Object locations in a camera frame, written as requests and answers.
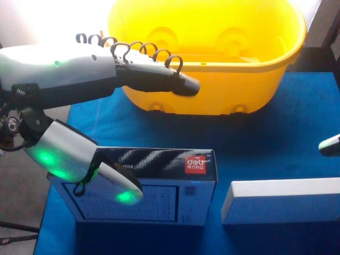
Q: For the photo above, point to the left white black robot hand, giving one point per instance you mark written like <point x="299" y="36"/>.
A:
<point x="66" y="71"/>

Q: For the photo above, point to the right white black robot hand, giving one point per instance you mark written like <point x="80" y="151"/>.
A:
<point x="332" y="144"/>

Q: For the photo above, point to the dark blue box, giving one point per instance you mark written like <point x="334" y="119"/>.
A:
<point x="159" y="202"/>

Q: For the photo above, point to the blue cloth mat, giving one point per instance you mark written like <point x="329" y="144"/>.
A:
<point x="164" y="127"/>

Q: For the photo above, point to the yellow plastic tub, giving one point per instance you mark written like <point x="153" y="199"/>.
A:
<point x="228" y="87"/>

